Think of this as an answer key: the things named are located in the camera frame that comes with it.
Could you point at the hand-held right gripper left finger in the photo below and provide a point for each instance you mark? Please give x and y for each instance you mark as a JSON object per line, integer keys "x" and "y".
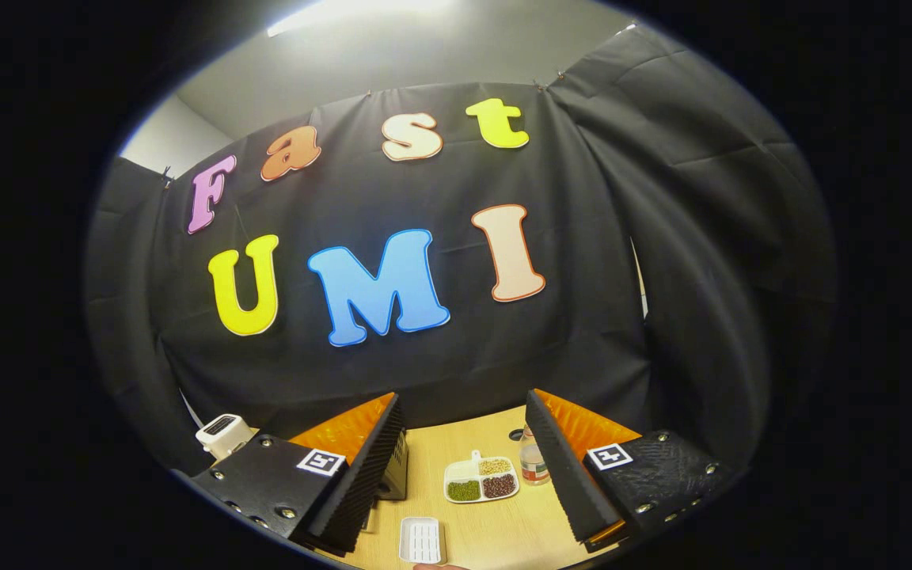
{"x": 361, "y": 475}

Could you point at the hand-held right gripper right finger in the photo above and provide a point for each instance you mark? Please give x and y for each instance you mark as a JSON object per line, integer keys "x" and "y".
{"x": 563, "y": 475}

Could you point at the black electric oven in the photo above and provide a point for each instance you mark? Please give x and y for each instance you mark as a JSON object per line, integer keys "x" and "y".
{"x": 397, "y": 467}

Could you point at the clear plastic drink bottle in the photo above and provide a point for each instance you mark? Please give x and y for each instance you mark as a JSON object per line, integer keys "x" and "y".
{"x": 533, "y": 463}

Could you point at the white divided bean dish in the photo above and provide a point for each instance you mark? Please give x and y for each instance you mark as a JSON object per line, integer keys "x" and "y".
{"x": 481, "y": 479}

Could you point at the white slotted tray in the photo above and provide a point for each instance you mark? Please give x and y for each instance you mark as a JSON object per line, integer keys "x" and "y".
{"x": 420, "y": 540}

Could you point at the black backdrop cloth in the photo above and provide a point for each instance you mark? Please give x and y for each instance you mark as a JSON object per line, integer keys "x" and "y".
{"x": 424, "y": 198}

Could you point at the large ceiling light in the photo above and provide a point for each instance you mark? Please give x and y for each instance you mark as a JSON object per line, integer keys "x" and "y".
{"x": 353, "y": 12}

